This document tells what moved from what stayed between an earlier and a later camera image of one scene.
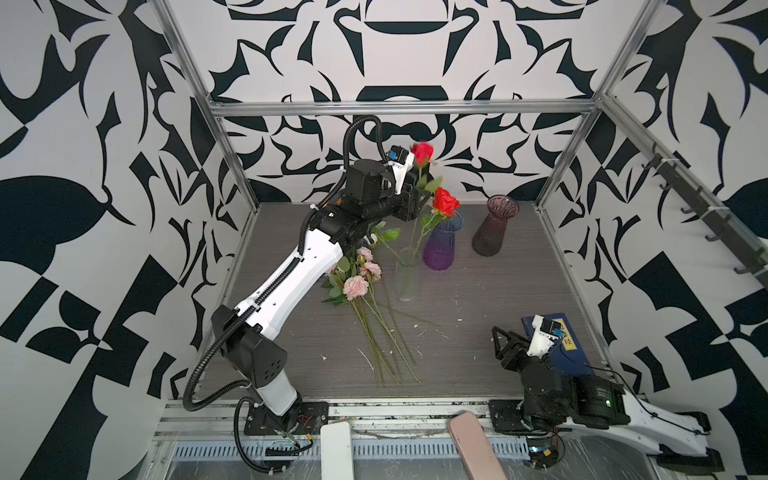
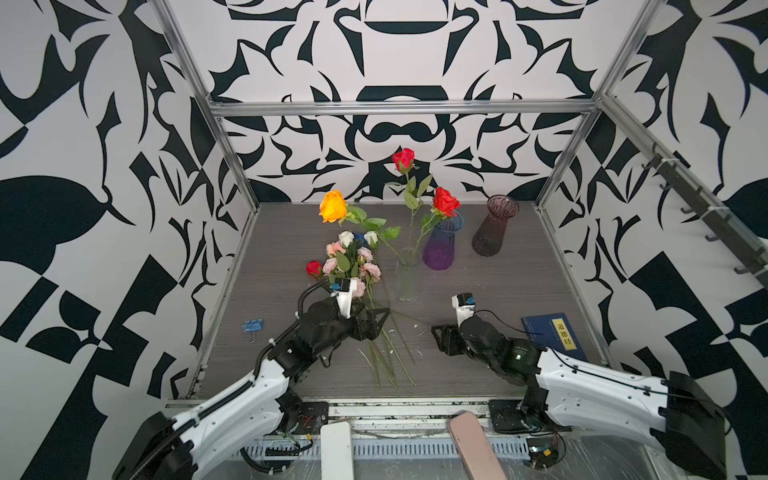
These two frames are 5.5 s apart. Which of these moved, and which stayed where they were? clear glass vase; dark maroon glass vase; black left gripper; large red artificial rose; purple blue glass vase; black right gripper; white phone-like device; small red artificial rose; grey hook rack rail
Moved: small red artificial rose; black left gripper; black right gripper
Stayed: grey hook rack rail; clear glass vase; white phone-like device; dark maroon glass vase; purple blue glass vase; large red artificial rose
